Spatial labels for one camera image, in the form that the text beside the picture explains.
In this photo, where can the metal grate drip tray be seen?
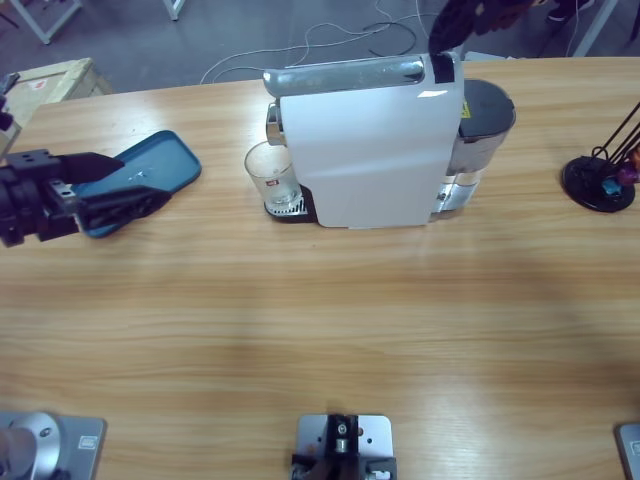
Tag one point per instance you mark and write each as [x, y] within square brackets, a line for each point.
[287, 218]

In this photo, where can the purple coffee capsule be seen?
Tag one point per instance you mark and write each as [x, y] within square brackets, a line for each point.
[629, 175]

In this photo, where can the clear glass with red logo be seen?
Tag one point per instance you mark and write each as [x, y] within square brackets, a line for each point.
[270, 170]

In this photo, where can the white metal table frame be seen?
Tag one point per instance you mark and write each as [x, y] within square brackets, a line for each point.
[47, 36]

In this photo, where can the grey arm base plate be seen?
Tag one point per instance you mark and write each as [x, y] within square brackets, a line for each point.
[80, 440]
[630, 450]

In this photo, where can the wooden crate with red label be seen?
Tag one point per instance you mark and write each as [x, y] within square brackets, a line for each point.
[55, 85]

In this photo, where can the blue plastic tray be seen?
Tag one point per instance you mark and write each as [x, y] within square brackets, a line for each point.
[170, 155]

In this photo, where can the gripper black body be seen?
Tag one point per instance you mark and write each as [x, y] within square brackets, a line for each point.
[25, 210]
[500, 12]

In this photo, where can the black plastic bag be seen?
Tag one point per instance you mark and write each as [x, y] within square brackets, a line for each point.
[9, 81]

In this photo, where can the orange coffee capsule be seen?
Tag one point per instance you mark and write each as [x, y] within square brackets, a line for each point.
[636, 155]

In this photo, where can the black capsule holder stand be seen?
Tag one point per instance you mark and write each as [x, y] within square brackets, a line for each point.
[582, 172]

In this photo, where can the large plywood crate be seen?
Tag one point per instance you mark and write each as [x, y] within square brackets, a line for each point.
[15, 137]

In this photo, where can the white capsule coffee machine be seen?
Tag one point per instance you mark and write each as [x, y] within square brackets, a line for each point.
[370, 150]

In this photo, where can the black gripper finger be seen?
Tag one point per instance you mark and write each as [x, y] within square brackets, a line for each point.
[125, 205]
[90, 167]
[450, 25]

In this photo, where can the black-lidded clear water tank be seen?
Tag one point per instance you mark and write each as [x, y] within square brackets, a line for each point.
[487, 105]

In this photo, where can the teal coffee capsule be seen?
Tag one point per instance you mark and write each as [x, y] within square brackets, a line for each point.
[611, 188]

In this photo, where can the dark sneaker white sole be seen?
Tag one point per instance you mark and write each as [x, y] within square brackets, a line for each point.
[570, 7]

